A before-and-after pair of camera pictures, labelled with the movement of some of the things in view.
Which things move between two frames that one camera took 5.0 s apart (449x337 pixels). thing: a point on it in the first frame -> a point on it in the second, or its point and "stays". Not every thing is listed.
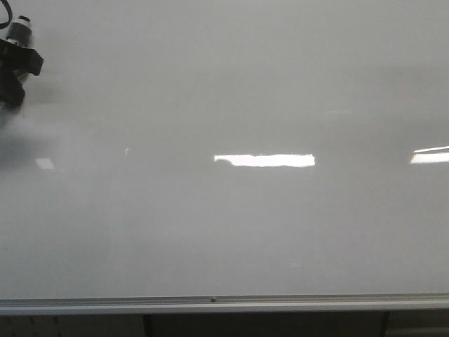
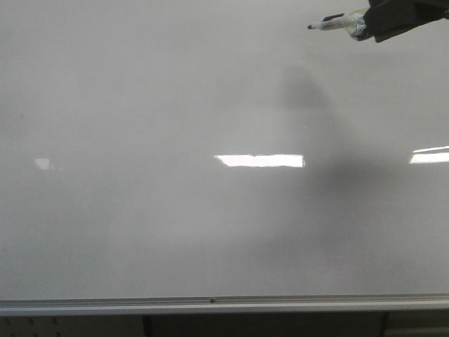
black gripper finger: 19,58 -> 385,19
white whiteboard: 227,148 stays
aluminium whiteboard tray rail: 226,304 stays
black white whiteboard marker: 21,31 -> 353,21
